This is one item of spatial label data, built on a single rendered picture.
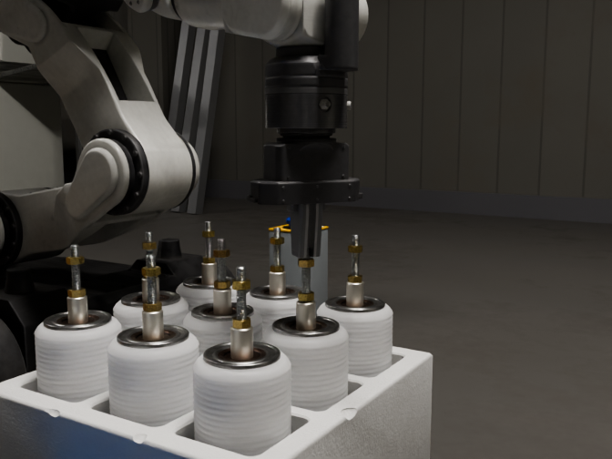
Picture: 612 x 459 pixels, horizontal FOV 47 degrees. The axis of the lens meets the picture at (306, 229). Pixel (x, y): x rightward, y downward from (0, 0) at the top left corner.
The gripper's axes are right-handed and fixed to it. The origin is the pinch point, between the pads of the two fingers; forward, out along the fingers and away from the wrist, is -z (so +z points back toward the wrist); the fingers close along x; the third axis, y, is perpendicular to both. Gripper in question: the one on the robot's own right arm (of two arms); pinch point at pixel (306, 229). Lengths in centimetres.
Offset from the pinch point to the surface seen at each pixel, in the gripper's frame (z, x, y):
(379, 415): -20.9, -6.9, 4.7
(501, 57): 47, -221, -228
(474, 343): -36, -65, -50
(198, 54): 52, -87, -326
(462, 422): -36, -36, -18
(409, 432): -26.2, -14.2, 0.0
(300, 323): -10.4, 0.9, 0.5
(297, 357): -13.0, 2.8, 3.8
